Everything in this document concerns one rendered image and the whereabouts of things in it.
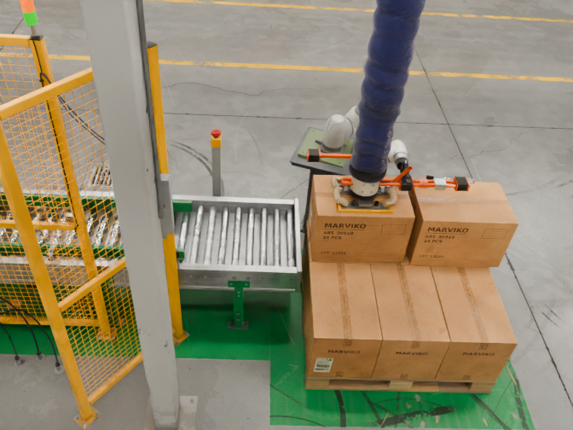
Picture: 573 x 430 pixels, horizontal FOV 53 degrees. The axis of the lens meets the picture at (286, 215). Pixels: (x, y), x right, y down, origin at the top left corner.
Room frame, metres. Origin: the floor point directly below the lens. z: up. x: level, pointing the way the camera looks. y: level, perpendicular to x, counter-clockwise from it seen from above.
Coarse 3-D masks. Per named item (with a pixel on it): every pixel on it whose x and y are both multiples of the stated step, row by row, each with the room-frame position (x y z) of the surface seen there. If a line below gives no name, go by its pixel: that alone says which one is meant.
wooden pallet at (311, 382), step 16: (304, 320) 2.39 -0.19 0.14; (304, 336) 2.28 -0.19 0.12; (320, 384) 1.97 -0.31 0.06; (336, 384) 2.00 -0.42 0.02; (352, 384) 2.02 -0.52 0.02; (368, 384) 2.03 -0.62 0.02; (384, 384) 2.04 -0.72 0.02; (400, 384) 2.01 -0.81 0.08; (416, 384) 2.06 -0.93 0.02; (432, 384) 2.07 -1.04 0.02; (448, 384) 2.08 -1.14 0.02; (464, 384) 2.09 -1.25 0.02; (480, 384) 2.05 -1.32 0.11
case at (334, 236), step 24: (312, 192) 2.89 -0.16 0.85; (312, 216) 2.76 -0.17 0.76; (336, 216) 2.57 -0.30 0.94; (360, 216) 2.59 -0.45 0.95; (384, 216) 2.61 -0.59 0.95; (408, 216) 2.63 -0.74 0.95; (312, 240) 2.64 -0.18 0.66; (336, 240) 2.58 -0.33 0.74; (360, 240) 2.59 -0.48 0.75; (384, 240) 2.60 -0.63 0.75; (408, 240) 2.62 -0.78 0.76
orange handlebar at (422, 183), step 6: (324, 156) 2.99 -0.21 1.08; (330, 156) 2.99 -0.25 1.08; (336, 156) 3.00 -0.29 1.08; (342, 156) 3.00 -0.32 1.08; (348, 156) 3.00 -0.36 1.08; (342, 180) 2.75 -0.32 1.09; (348, 180) 2.76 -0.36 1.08; (384, 180) 2.79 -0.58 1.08; (390, 180) 2.79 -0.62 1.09; (414, 180) 2.81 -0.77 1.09; (420, 180) 2.81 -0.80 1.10; (426, 180) 2.81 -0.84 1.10; (432, 180) 2.82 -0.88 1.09; (450, 180) 2.84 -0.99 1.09; (414, 186) 2.76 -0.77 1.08; (420, 186) 2.77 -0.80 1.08; (426, 186) 2.77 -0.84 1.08; (432, 186) 2.77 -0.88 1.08; (450, 186) 2.79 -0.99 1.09
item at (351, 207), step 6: (348, 204) 2.66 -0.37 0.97; (354, 204) 2.65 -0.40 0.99; (378, 204) 2.67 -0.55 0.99; (342, 210) 2.61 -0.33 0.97; (348, 210) 2.61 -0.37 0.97; (354, 210) 2.62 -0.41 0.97; (360, 210) 2.62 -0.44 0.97; (366, 210) 2.63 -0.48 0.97; (372, 210) 2.63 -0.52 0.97; (378, 210) 2.64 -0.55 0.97; (384, 210) 2.64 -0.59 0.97; (390, 210) 2.64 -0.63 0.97
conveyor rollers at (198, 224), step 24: (48, 216) 2.75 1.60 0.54; (96, 216) 2.82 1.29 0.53; (216, 216) 2.93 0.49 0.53; (240, 216) 2.93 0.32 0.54; (264, 216) 2.95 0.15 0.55; (288, 216) 2.97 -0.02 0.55; (0, 240) 2.50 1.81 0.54; (192, 240) 2.67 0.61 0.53; (264, 240) 2.71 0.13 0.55; (288, 240) 2.74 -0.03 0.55; (264, 264) 2.49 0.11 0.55; (288, 264) 2.51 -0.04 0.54
